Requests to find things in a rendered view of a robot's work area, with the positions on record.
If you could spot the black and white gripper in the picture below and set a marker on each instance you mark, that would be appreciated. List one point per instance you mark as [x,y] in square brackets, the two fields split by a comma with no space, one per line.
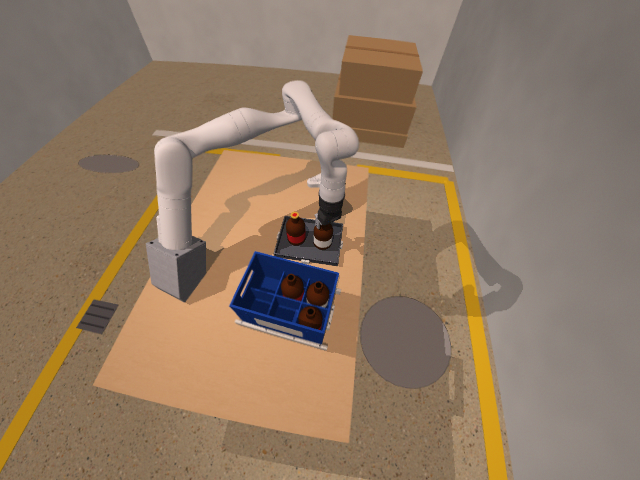
[330,202]

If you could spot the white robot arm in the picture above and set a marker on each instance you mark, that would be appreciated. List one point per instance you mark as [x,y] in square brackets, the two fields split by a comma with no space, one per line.
[173,161]

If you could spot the blue plastic crate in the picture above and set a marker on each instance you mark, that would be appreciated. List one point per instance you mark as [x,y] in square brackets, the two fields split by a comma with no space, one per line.
[261,288]

